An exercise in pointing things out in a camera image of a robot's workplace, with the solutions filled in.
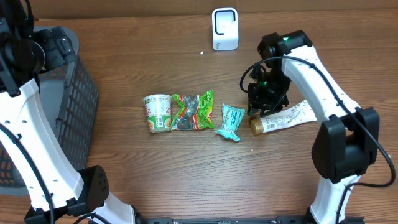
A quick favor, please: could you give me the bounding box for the teal snack packet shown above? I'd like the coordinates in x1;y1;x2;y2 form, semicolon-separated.
216;103;245;141

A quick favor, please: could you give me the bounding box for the white conditioner tube gold cap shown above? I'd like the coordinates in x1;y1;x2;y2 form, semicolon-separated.
250;100;317;135

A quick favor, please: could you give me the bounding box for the green snack bag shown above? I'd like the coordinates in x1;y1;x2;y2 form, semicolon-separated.
172;90;215;131

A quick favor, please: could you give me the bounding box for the instant noodle cup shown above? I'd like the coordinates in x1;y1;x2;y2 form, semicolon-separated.
143;94;172;133

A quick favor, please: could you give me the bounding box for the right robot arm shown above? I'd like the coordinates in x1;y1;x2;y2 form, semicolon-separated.
245;30;379;223

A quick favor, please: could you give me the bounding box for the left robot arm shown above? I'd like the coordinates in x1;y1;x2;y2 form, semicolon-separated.
1;1;139;223

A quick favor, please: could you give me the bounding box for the white barcode scanner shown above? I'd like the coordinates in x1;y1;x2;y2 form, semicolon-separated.
211;7;239;51

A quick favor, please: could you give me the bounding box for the grey plastic shopping basket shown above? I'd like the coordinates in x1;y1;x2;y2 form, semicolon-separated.
1;27;99;195

